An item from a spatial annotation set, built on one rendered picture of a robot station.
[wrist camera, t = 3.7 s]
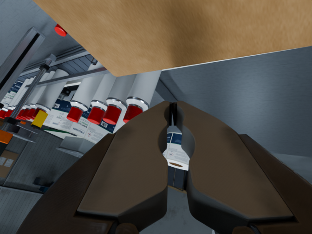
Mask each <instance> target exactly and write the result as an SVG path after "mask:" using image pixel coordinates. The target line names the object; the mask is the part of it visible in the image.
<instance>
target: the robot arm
mask: <svg viewBox="0 0 312 234"><path fill-rule="evenodd" d="M172 115H173V122H174V126H177V128H178V129H179V130H180V131H181V133H182V143H181V148H182V150H183V151H185V153H186V154H187V155H188V157H189V158H190V160H189V163H188V177H187V187H186V191H187V198H188V206H189V211H190V213H191V215H192V216H193V217H194V218H195V219H197V220H198V221H200V222H201V223H203V224H205V225H206V226H208V227H209V228H211V229H213V230H214V232H215V234H312V185H311V184H310V183H309V182H308V181H307V180H306V179H304V178H303V177H302V176H300V175H299V174H298V173H296V172H295V171H294V170H293V169H291V168H290V167H288V166H287V165H286V164H285V163H283V162H282V161H281V160H280V159H278V158H277V157H276V156H274V155H273V154H272V153H270V152H269V151H268V150H266V149H265V148H264V147H262V146H261V145H260V144H258V143H257V142H256V141H255V140H253V139H252V138H251V137H249V136H248V135H247V134H238V133H237V132H236V131H235V130H233V129H232V128H231V127H229V126H228V125H227V124H225V123H224V122H222V121H221V120H219V119H217V118H216V117H214V116H212V115H210V114H208V113H206V112H204V111H202V110H200V109H198V108H196V107H194V106H192V105H190V104H188V103H186V102H184V101H177V102H169V101H162V102H161V103H159V104H157V105H155V106H153V107H151V108H150V109H148V110H146V111H144V112H142V113H141V114H139V115H137V116H135V117H134V118H132V119H131V120H129V121H128V122H127V123H125V124H124V125H123V126H122V127H121V128H119V129H118V130H117V131H116V132H115V133H114V134H113V133H108V134H106V135H105V136H104V137H103V138H102V139H101V140H100V141H99V142H97V143H96V144H95V145H94V146H93V147H92V148H91V149H90V150H88V151H87V152H86V153H85V154H84V155H83V156H82V157H81V158H80V159H78V160H77V161H76V162H75V163H74V164H73V165H72V166H71V167H70V168H69V169H68V170H66V171H65V172H64V173H63V174H62V175H61V176H60V177H59V178H58V179H57V180H56V181H55V182H54V183H53V184H52V185H51V186H50V187H49V188H48V190H47V191H46V192H45V193H44V194H43V195H42V196H41V197H40V199H39V200H38V201H37V203H36V204H35V205H34V206H33V208H32V209H31V211H30V212H29V214H28V215H27V216H26V218H25V219H24V221H23V222H22V224H21V226H20V227H19V229H18V231H17V232H16V234H139V232H141V231H142V230H144V229H145V228H147V227H148V226H150V225H152V224H153V223H155V222H156V221H158V220H160V219H161V218H163V217H164V216H165V214H166V212H167V197H168V161H167V159H166V158H165V157H164V156H163V152H164V151H165V150H166V148H167V128H168V127H169V126H171V125H172Z"/></svg>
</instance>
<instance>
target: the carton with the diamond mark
mask: <svg viewBox="0 0 312 234"><path fill-rule="evenodd" d="M33 1H34V2H35V3H36V4H37V5H38V6H39V7H40V8H41V9H43V10H44V11H45V12H46V13H47V14H48V15H49V16H50V17H51V18H52V19H53V20H54V21H56V22H57V23H58V24H59V25H60V26H61V27H62V28H63V29H64V30H65V31H66V32H67V33H69V34H70V35H71V36H72V37H73V38H74V39H75V40H76V41H77V42H78V43H79V44H80V45H81V46H82V47H83V48H84V49H85V50H87V51H88V52H89V53H90V54H91V55H92V56H93V57H94V58H95V59H96V60H97V61H98V62H100V63H101V64H102V65H103V66H104V67H105V68H106V69H107V70H108V71H109V72H110V73H111V74H113V75H114V76H116V77H120V76H126V75H132V74H138V73H144V72H152V71H158V70H164V69H170V68H176V67H182V66H188V65H196V64H202V63H208V62H214V61H220V60H226V59H234V58H240V57H245V56H252V55H257V54H264V53H269V52H277V51H283V50H289V49H295V48H301V47H307V46H312V0H33Z"/></svg>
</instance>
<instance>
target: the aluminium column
mask: <svg viewBox="0 0 312 234"><path fill-rule="evenodd" d="M45 38H46V36H44V35H43V34H42V33H41V32H39V31H38V30H37V29H36V28H35V27H32V28H30V29H29V30H28V31H27V32H26V33H25V35H24V36H23V37H22V39H21V40H20V41H19V43H18V44H17V45H16V46H15V48H14V49H13V50H12V52H11V53H10V54H9V56H8V57H7V58H6V60H5V61H4V62H3V64H2V65H1V66H0V103H1V101H2V100H3V98H4V97H5V95H6V94H7V93H8V91H9V90H10V88H11V87H12V85H13V84H14V82H15V81H16V80H17V78H18V77H19V75H20V74H21V73H22V71H23V70H24V68H25V67H26V65H27V64H28V62H29V61H30V60H31V58H32V57H33V55H34V54H35V52H36V51H37V50H38V48H39V47H40V45H41V44H42V42H43V41H44V39H45Z"/></svg>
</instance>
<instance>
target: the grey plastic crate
mask: <svg viewBox="0 0 312 234"><path fill-rule="evenodd" d="M94 145H95V143H93V142H90V141H88V140H86V139H84V138H77V137H70V136H66V137H65V138H64V139H63V141H62V143H61V144H60V146H59V147H57V148H56V149H58V150H60V151H63V152H65V153H68V154H71V155H73V156H76V157H80V158H81V157H82V156H83V155H84V154H85V153H86V152H87V151H88V150H90V149H91V148H92V147H93V146H94Z"/></svg>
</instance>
